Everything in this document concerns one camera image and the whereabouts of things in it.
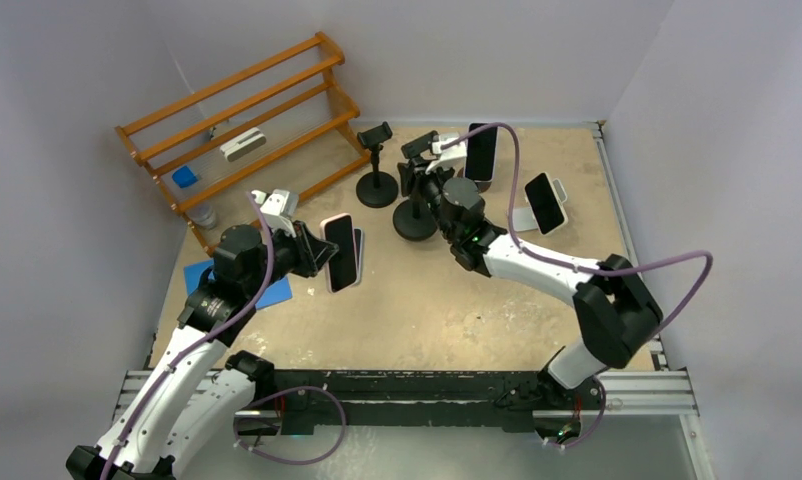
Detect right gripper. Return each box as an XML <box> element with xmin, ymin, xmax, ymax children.
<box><xmin>397</xmin><ymin>157</ymin><xmax>457</xmax><ymax>241</ymax></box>

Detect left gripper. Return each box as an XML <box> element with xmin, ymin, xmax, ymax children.
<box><xmin>243</xmin><ymin>217</ymin><xmax>336</xmax><ymax>297</ymax></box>

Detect pink case phone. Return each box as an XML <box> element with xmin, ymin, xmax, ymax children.
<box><xmin>320</xmin><ymin>213</ymin><xmax>360</xmax><ymax>294</ymax></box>

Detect black phone stand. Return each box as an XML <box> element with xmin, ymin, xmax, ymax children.
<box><xmin>356</xmin><ymin>121</ymin><xmax>399</xmax><ymax>209</ymax></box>
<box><xmin>392</xmin><ymin>130</ymin><xmax>438</xmax><ymax>242</ymax></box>

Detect light blue case phone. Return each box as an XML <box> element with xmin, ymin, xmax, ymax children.
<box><xmin>354</xmin><ymin>227</ymin><xmax>364</xmax><ymax>286</ymax></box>

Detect black phone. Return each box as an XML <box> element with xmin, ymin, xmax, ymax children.
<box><xmin>524</xmin><ymin>172</ymin><xmax>568</xmax><ymax>235</ymax></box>
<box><xmin>463</xmin><ymin>128</ymin><xmax>498</xmax><ymax>183</ymax></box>

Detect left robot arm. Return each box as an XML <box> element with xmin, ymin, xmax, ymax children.
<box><xmin>66</xmin><ymin>221</ymin><xmax>350</xmax><ymax>479</ymax></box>

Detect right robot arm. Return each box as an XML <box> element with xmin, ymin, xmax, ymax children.
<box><xmin>398</xmin><ymin>158</ymin><xmax>663</xmax><ymax>407</ymax></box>

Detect silver phone stand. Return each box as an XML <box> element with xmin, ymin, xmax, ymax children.
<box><xmin>512</xmin><ymin>178</ymin><xmax>568</xmax><ymax>232</ymax></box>

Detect blue mat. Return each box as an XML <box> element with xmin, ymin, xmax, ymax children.
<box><xmin>183</xmin><ymin>260</ymin><xmax>293</xmax><ymax>310</ymax></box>

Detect clear plastic cup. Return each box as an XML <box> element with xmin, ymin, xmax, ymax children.
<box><xmin>186</xmin><ymin>203</ymin><xmax>218</xmax><ymax>230</ymax></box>

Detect white eraser block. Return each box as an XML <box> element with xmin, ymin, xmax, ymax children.
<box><xmin>219</xmin><ymin>127</ymin><xmax>267</xmax><ymax>162</ymax></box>

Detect blue cube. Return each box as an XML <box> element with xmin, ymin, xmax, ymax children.
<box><xmin>171</xmin><ymin>165</ymin><xmax>199</xmax><ymax>189</ymax></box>

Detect orange wooden rack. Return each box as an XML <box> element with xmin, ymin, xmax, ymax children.
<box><xmin>115</xmin><ymin>32</ymin><xmax>369</xmax><ymax>253</ymax></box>

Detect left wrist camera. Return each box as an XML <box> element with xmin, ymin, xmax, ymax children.
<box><xmin>250</xmin><ymin>189</ymin><xmax>299</xmax><ymax>237</ymax></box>

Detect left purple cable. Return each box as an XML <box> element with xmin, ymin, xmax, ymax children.
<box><xmin>99</xmin><ymin>192</ymin><xmax>276</xmax><ymax>480</ymax></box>

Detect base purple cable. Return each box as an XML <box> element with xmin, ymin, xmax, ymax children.
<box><xmin>232</xmin><ymin>386</ymin><xmax>347</xmax><ymax>467</ymax></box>

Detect black base frame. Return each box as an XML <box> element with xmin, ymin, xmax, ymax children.
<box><xmin>249</xmin><ymin>369</ymin><xmax>601</xmax><ymax>437</ymax></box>

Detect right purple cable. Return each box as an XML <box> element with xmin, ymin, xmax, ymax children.
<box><xmin>440</xmin><ymin>122</ymin><xmax>715</xmax><ymax>346</ymax></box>

